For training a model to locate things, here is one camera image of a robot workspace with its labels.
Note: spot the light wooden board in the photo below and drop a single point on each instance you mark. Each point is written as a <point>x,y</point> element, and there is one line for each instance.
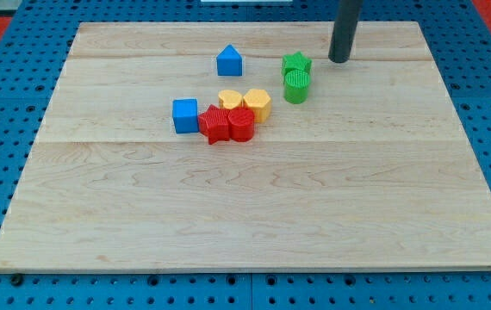
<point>372,173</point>

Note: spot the green star block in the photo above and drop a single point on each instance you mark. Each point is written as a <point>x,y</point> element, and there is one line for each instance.
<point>295,61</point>

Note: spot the yellow heart block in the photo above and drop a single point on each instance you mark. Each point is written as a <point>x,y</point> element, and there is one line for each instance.
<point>230,99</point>

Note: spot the yellow hexagon block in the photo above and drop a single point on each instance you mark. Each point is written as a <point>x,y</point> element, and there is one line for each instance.
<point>259,102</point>

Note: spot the green cylinder block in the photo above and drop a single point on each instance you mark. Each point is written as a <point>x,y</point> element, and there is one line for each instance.
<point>296,86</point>

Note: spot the blue cube block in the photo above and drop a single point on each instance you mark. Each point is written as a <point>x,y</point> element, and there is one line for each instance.
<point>184,115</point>

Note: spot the red star block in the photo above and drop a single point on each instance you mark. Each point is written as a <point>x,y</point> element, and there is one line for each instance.
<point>214,124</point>

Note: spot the blue triangular prism block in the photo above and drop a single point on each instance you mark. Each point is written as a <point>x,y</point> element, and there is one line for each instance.
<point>229,62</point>

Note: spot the red cylinder block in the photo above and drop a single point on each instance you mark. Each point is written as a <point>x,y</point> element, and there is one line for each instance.
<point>241,124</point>

